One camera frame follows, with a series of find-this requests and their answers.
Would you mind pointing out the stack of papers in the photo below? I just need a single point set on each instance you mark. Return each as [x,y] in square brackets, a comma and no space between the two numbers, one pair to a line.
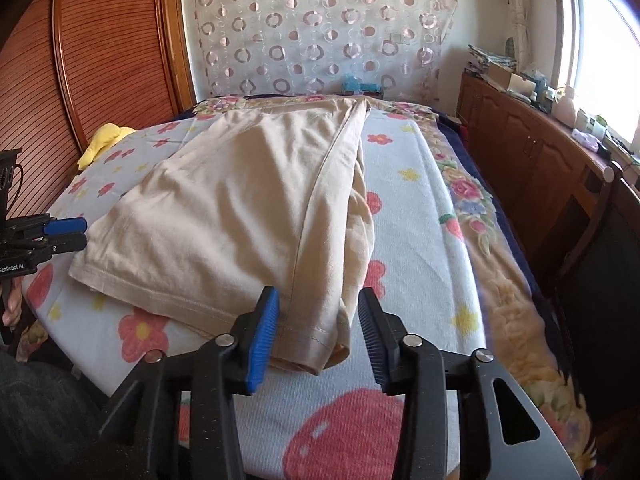
[487,57]

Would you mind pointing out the blue toy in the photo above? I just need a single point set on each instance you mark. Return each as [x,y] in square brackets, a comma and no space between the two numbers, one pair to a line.
[357,84]

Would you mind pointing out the pale purple cloth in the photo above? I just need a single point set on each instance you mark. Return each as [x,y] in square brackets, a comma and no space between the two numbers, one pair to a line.
[586,140]

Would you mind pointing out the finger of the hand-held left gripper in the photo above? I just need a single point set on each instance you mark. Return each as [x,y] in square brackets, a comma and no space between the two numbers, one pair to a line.
[70,242]
[70,225]

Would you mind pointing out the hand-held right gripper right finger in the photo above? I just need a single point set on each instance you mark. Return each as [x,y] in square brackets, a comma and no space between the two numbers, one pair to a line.
[372,345]

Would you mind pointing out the yellow plush toy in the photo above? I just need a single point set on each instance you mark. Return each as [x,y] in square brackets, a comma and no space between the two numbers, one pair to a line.
[105,140]

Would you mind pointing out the light blue floral blanket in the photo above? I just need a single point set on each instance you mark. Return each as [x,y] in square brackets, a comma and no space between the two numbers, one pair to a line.
[415,240]

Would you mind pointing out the white lace curtain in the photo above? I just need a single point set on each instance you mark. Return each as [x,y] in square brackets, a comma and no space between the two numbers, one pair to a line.
[525,10]

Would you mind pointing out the beige floral bedspread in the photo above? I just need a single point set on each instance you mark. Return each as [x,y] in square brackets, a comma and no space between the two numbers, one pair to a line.
[515,310]

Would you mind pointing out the wooden louvered wardrobe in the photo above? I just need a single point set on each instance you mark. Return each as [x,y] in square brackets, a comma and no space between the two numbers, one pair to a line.
[110,50]

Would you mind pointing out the beige t-shirt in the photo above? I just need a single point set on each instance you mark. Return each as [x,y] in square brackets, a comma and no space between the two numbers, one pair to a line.
[240,200]

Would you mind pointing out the blue figurine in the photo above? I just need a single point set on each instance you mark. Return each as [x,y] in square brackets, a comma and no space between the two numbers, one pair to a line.
[540,90]

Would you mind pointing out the person's left hand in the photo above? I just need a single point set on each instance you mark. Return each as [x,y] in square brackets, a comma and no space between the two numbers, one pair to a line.
[11,312]

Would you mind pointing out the circle-patterned sheer curtain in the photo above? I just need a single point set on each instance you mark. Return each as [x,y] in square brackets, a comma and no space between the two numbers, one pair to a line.
[320,25]

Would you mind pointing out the window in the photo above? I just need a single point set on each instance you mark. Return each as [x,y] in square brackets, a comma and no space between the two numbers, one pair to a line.
[605,60]

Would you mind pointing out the person's leg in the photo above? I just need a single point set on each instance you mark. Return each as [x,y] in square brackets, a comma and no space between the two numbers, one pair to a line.
[45,410]

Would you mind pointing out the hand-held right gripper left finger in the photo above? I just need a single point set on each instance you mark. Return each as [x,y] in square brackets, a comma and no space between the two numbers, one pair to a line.
[260,345]

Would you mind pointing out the dark wooden chair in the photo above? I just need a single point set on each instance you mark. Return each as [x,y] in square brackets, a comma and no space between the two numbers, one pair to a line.
[605,270]

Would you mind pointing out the wooden sideboard cabinet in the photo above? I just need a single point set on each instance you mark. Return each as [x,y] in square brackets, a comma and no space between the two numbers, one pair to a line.
[525,135]

